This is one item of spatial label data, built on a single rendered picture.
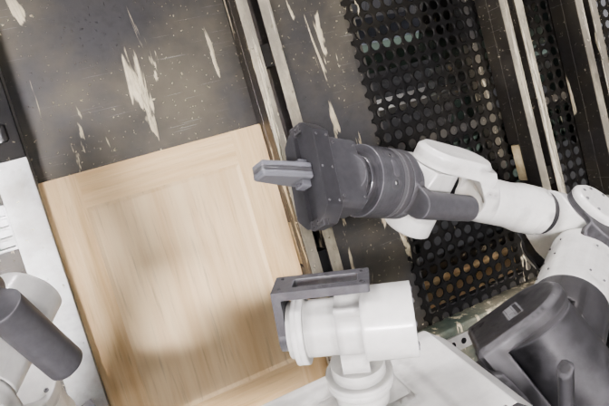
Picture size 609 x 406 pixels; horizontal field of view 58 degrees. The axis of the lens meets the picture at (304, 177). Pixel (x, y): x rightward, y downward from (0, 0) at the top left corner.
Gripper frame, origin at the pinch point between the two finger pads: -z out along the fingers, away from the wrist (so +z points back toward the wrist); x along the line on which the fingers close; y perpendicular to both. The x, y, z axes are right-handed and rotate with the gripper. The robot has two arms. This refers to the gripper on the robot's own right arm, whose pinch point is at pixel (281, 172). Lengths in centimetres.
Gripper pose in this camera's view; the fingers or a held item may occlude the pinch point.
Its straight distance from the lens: 59.1
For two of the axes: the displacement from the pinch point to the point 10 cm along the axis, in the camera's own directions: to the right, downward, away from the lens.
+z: 8.0, 0.8, 6.0
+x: 1.8, 9.2, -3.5
